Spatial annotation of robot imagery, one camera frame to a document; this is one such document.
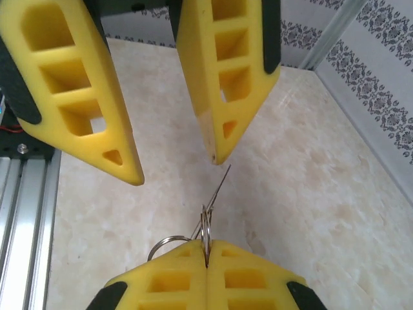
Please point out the aluminium mounting rail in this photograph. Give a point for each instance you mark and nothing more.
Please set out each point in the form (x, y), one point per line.
(26, 226)

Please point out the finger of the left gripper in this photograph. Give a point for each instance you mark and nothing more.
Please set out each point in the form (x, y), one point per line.
(106, 151)
(209, 97)

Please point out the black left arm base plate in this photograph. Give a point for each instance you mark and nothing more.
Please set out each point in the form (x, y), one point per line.
(35, 145)

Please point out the yellow tagged key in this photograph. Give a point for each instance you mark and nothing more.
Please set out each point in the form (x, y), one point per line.
(170, 239)

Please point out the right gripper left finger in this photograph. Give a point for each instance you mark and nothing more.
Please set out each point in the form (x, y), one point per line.
(167, 290)

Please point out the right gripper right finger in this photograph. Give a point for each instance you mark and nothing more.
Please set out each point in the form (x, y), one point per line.
(251, 290)

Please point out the aluminium frame post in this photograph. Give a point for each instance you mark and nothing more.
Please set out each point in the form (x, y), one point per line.
(335, 32)

